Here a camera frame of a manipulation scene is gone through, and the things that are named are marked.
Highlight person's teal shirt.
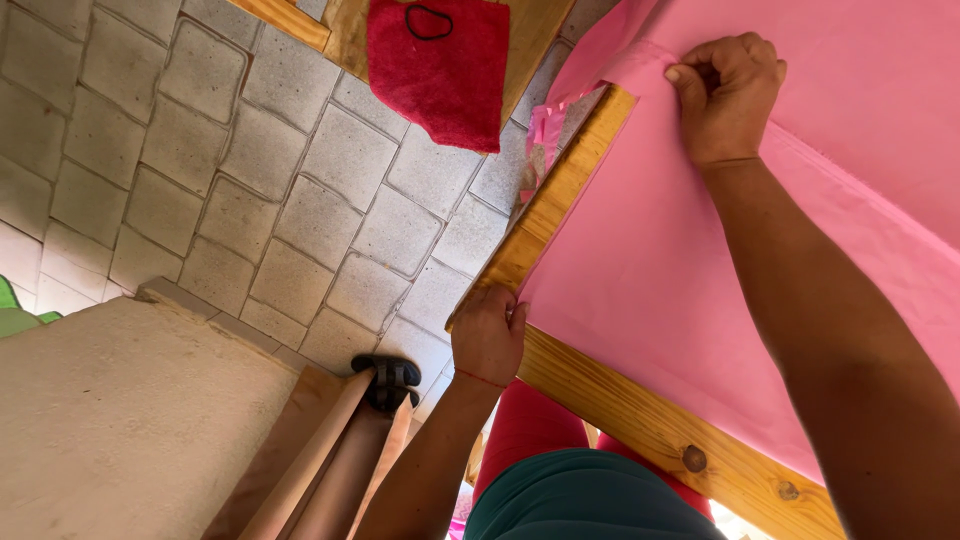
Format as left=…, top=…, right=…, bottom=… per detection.
left=462, top=447, right=729, bottom=540

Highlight person's left hand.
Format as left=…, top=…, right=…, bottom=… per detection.
left=450, top=282, right=531, bottom=389

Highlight person's right hand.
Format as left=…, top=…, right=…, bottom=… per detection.
left=663, top=31, right=788, bottom=170

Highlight red towel cloth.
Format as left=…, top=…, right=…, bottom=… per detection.
left=366, top=0, right=512, bottom=155

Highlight black hair tie loop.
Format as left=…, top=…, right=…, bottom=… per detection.
left=405, top=4, right=455, bottom=42

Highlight brown paper roll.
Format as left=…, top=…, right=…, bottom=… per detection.
left=201, top=365, right=415, bottom=540

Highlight red string bracelet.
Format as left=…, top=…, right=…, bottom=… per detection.
left=453, top=367, right=510, bottom=391

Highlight green object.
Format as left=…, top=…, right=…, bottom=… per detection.
left=0, top=274, right=63, bottom=339

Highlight wooden work table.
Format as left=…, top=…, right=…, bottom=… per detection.
left=445, top=84, right=847, bottom=540

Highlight pink fabric sheet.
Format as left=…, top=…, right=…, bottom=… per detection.
left=516, top=0, right=960, bottom=487

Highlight pink fabric scraps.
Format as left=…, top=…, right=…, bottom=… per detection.
left=519, top=82, right=605, bottom=205

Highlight person's red trousers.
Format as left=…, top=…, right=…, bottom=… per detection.
left=472, top=378, right=714, bottom=522

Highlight black sandal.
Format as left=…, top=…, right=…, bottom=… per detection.
left=350, top=354, right=423, bottom=414

